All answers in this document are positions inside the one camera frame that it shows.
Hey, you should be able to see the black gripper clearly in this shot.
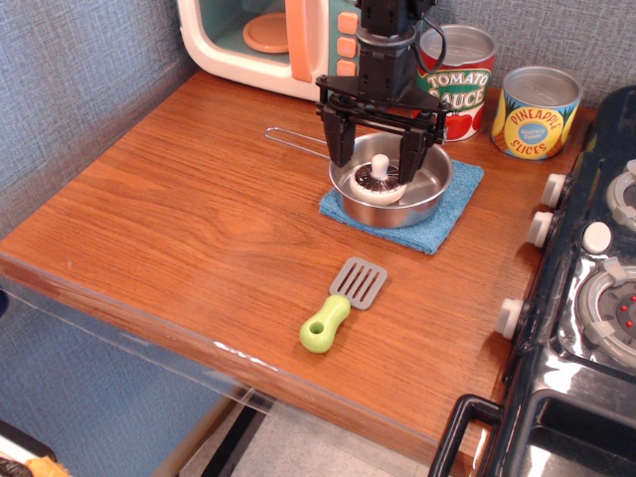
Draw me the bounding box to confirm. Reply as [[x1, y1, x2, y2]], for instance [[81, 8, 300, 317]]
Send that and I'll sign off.
[[316, 27, 450, 184]]

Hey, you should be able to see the white toy mushroom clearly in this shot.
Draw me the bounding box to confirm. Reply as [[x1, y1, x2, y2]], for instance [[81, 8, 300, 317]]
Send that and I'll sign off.
[[349, 154, 406, 207]]

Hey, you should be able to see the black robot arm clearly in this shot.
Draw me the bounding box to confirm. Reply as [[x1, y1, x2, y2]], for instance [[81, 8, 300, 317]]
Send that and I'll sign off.
[[316, 1, 451, 185]]

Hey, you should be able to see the tomato sauce can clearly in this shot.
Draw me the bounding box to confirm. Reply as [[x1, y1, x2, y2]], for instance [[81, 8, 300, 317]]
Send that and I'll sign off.
[[417, 24, 497, 141]]

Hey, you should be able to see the blue cloth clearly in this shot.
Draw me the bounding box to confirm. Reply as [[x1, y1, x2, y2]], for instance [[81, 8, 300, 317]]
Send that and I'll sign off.
[[319, 160, 484, 254]]

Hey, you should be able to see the pineapple slices can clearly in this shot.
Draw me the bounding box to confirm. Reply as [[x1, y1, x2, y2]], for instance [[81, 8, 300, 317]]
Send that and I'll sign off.
[[491, 66, 583, 161]]

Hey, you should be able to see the toy microwave teal and orange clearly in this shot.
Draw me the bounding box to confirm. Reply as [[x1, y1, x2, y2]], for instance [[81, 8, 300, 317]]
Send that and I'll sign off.
[[177, 1, 361, 100]]

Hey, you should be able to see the white stove knob upper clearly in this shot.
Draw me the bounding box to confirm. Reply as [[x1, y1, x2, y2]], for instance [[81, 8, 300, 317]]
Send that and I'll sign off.
[[542, 174, 567, 209]]

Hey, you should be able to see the white stove knob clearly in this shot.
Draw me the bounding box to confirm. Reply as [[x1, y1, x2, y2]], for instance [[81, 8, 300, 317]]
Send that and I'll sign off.
[[542, 174, 567, 209], [496, 298, 524, 340], [527, 212, 554, 248]]

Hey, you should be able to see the white stove knob middle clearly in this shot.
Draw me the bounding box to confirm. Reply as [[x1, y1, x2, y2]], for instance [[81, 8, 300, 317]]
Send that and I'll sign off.
[[527, 212, 554, 248]]

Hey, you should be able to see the white stove knob lower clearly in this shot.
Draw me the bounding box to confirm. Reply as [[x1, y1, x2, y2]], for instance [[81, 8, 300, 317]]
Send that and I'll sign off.
[[496, 298, 524, 340]]

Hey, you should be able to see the white round stove button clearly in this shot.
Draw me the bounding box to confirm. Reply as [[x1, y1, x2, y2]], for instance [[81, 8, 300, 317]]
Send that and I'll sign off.
[[581, 222, 612, 254]]

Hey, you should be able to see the black toy stove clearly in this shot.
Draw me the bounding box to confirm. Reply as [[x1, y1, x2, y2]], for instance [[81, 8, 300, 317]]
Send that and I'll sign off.
[[429, 86, 635, 476]]

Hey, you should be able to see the orange object bottom left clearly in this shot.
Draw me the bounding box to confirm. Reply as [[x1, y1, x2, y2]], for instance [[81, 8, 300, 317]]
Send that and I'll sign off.
[[1, 457, 71, 477]]

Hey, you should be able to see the steel pan with wire handle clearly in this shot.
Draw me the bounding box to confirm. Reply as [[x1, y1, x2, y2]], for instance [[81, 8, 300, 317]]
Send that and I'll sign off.
[[262, 126, 455, 230]]

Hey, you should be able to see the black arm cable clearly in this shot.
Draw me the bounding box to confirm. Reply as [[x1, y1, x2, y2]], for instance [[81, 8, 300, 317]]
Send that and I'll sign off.
[[411, 12, 448, 76]]

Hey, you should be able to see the green handled grey spatula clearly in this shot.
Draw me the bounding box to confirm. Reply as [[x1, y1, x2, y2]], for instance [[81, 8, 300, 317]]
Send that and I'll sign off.
[[299, 256, 388, 354]]

